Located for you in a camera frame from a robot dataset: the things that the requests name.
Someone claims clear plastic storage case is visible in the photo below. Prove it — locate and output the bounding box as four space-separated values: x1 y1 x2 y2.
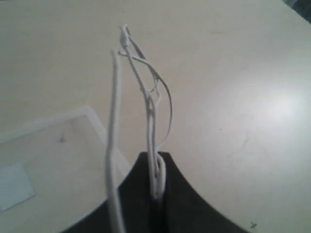
0 105 133 211

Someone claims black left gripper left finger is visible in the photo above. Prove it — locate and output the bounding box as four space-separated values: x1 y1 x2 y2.
64 152 160 233

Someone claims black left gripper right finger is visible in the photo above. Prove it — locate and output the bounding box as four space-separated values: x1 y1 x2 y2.
159 152 247 233

